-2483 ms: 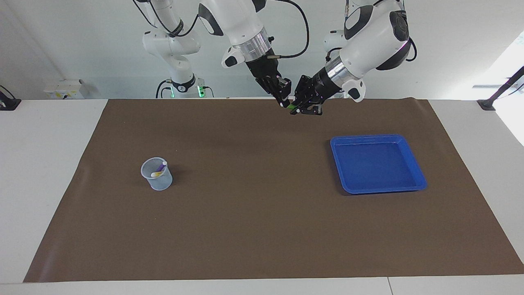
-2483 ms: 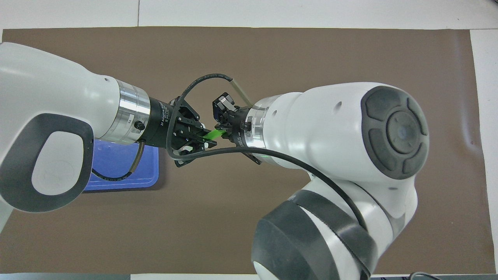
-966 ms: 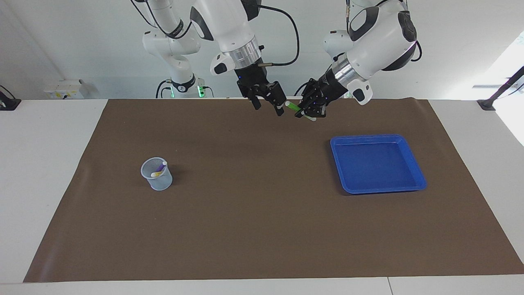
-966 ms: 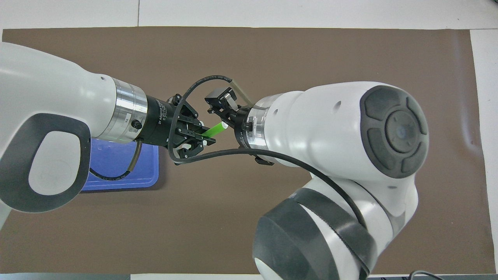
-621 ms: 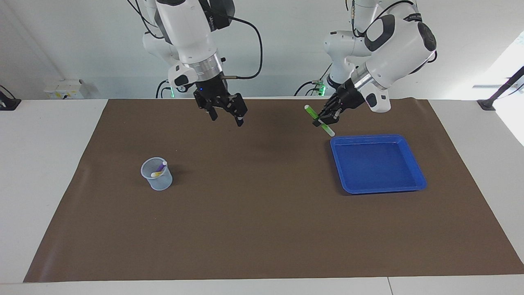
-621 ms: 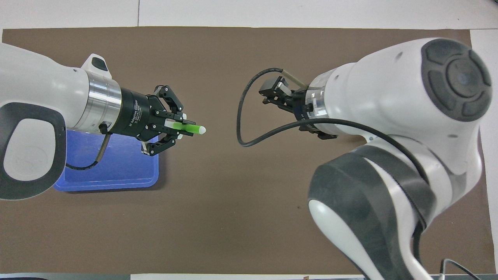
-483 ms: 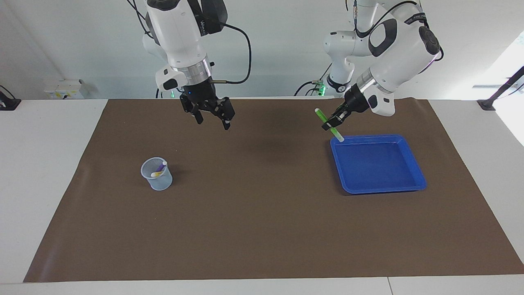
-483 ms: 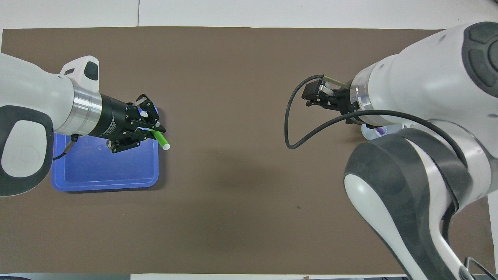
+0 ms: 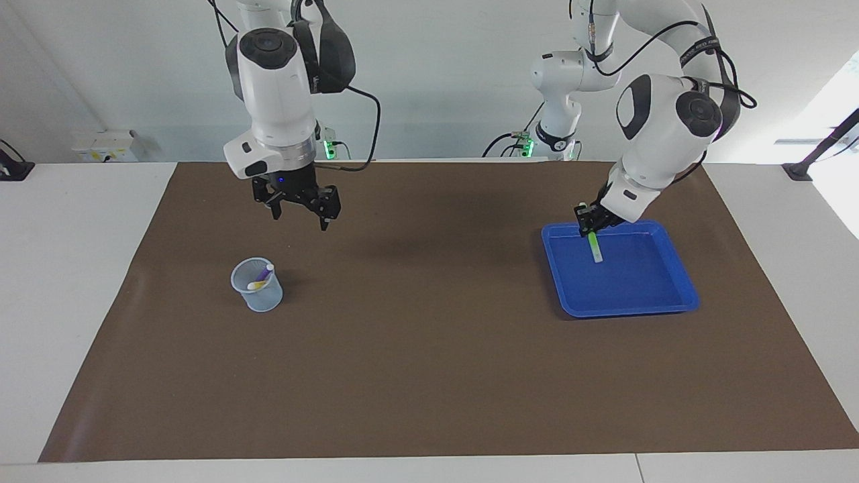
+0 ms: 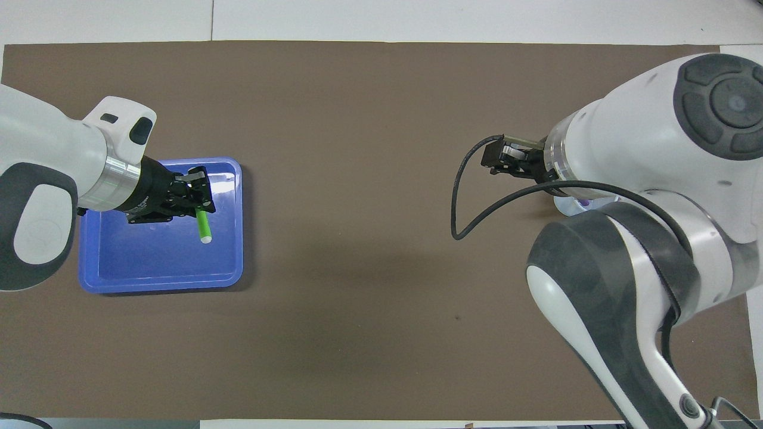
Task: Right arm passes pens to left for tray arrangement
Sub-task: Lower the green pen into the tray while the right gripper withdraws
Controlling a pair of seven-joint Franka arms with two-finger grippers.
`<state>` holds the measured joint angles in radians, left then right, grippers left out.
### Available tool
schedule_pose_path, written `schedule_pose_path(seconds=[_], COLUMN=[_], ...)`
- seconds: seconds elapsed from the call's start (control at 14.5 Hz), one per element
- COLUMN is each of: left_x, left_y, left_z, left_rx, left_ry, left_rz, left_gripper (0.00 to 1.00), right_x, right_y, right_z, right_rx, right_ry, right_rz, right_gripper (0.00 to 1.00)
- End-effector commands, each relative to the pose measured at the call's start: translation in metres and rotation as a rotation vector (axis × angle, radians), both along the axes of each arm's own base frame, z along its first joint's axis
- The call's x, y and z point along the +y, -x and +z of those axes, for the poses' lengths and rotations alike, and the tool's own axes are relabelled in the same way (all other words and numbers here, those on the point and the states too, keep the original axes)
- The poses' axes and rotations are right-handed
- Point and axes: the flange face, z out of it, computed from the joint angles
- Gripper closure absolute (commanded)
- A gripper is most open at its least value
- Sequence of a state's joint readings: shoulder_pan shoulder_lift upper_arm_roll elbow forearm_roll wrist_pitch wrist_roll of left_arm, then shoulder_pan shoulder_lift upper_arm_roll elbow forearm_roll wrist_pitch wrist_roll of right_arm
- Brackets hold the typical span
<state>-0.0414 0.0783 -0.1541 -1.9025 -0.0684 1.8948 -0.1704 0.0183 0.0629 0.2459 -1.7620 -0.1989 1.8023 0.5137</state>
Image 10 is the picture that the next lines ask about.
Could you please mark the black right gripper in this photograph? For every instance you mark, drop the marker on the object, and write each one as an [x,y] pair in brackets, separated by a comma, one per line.
[542,161]

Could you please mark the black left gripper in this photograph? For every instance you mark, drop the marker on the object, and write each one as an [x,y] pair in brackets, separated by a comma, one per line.
[149,190]

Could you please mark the green pen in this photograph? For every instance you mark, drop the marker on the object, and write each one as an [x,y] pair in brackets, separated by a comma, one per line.
[204,226]

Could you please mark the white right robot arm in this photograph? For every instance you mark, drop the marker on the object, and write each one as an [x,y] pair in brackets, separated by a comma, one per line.
[656,149]

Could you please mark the blue plastic tray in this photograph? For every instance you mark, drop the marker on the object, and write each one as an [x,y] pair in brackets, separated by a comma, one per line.
[155,262]

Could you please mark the translucent plastic cup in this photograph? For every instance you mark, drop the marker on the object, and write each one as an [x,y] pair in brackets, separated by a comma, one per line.
[566,205]

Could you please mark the brown table mat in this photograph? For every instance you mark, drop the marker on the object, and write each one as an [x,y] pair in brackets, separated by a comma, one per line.
[357,298]

